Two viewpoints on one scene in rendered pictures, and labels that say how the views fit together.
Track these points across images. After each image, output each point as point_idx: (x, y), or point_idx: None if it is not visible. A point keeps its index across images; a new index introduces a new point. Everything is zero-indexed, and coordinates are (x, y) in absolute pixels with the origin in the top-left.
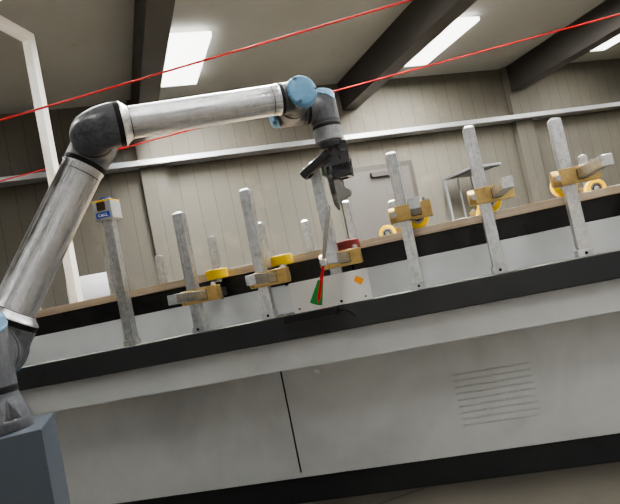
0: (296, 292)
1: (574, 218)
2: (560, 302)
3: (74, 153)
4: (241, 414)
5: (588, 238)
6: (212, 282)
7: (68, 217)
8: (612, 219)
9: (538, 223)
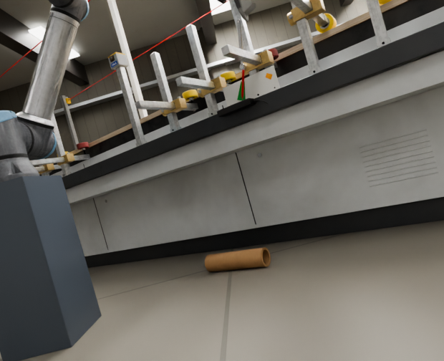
0: (228, 94)
1: None
2: None
3: (52, 7)
4: (216, 188)
5: None
6: (177, 97)
7: (54, 51)
8: None
9: (433, 2)
